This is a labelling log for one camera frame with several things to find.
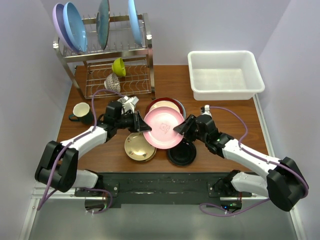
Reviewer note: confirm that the pink plate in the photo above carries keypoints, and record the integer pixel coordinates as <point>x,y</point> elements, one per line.
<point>162,121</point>

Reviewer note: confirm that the black small plate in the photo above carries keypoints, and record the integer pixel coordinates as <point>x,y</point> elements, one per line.
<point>183,154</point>

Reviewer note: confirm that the dark green mug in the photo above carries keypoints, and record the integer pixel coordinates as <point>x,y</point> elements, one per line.
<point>82,113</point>

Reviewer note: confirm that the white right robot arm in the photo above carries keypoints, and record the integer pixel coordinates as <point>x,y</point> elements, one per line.
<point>279,180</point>

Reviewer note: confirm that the white plastic bin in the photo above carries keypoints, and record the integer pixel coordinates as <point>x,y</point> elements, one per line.
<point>224,75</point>

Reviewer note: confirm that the red patterned white bowl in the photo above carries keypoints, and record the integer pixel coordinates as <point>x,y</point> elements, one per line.
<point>112,83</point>

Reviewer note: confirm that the light blue plate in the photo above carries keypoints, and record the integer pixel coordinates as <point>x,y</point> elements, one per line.
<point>75,28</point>

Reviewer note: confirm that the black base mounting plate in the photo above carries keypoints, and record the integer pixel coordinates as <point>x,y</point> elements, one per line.
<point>164,188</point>

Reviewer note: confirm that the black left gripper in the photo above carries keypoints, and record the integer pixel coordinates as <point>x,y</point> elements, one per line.
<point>139,125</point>

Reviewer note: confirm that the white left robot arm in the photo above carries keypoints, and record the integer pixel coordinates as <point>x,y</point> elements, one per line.
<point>58,166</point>

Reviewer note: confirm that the cream and teal plate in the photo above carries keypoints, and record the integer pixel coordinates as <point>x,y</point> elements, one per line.
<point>183,109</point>

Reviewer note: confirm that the purple plate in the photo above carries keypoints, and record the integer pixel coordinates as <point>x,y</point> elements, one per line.
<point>59,25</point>

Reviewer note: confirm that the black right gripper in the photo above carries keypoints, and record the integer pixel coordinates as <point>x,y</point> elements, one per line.
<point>184,128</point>

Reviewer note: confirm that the dark teal plate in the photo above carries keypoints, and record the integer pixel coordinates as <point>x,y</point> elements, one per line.
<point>103,23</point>

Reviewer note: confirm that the cream yellow small plate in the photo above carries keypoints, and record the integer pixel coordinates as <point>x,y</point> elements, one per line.
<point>136,146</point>

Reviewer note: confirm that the red rimmed cream plate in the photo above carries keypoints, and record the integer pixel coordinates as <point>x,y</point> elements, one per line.
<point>165,102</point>

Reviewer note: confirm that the lime green bowl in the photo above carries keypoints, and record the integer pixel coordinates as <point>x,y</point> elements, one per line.
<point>118,67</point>

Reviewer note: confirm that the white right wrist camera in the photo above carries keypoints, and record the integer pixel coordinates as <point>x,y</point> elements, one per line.
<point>206,110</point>

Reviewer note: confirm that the steel dish rack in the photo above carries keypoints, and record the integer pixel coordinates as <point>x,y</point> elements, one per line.
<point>88,71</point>

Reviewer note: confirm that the pale blue plate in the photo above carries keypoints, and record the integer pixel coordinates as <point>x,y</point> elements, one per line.
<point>134,23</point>

